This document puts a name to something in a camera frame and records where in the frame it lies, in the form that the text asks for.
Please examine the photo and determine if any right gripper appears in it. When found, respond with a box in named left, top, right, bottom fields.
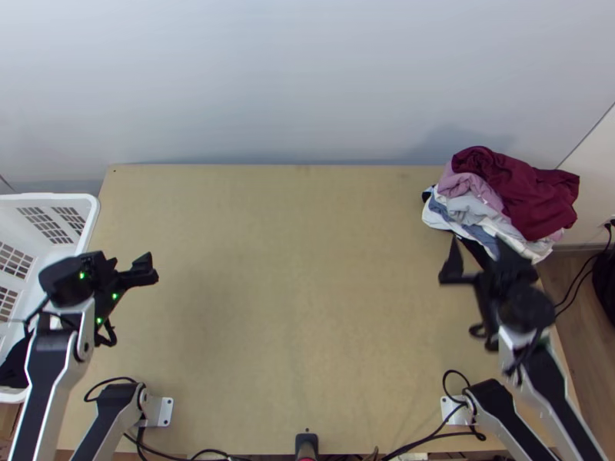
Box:
left=437, top=237, right=535, bottom=310

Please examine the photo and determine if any white laundry basket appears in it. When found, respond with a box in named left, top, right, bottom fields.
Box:
left=0, top=193, right=101, bottom=403

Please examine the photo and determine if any pile of folded clothes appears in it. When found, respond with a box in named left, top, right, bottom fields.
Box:
left=421, top=161, right=566, bottom=265

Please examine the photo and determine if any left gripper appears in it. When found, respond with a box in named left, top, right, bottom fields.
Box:
left=88, top=250, right=160, bottom=293

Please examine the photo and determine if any maroon t-shirt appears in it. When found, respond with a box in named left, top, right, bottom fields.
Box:
left=451, top=146, right=581, bottom=241

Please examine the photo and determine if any black cable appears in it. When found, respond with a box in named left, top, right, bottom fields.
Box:
left=441, top=369, right=487, bottom=441
left=84, top=376, right=141, bottom=404
left=552, top=221, right=615, bottom=314
left=384, top=426, right=481, bottom=458
left=124, top=424, right=233, bottom=461

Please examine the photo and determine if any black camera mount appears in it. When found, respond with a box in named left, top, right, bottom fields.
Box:
left=294, top=431, right=319, bottom=461

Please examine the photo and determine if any black garment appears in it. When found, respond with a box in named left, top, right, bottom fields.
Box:
left=0, top=336, right=33, bottom=389

